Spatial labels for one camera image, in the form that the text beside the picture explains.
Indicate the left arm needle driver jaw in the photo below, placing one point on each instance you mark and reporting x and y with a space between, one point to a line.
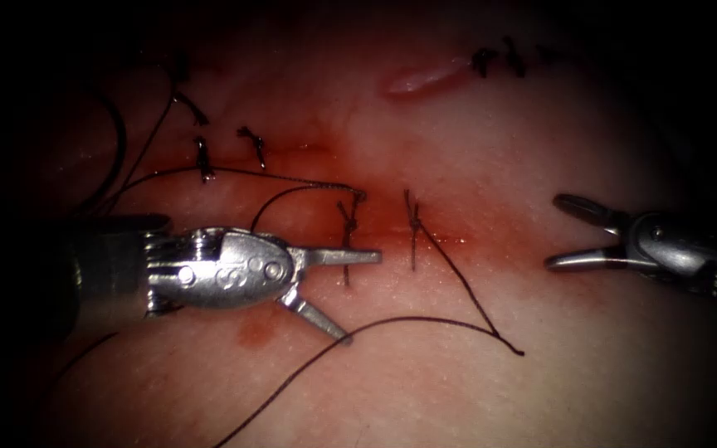
346 256
315 314

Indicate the left arm needle driver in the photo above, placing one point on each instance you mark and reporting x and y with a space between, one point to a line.
228 270

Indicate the right arm needle driver jaw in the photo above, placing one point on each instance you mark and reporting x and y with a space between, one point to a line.
582 260
589 210

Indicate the right arm needle driver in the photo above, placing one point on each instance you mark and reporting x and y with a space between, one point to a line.
670 249

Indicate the black thread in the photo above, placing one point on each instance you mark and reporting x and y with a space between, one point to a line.
458 280

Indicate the dark left arm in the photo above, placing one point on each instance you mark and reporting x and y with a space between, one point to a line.
103 274

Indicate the black stitching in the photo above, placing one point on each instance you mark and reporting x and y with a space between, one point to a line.
349 233
482 61

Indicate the tissue pad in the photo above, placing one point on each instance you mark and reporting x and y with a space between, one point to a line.
582 373

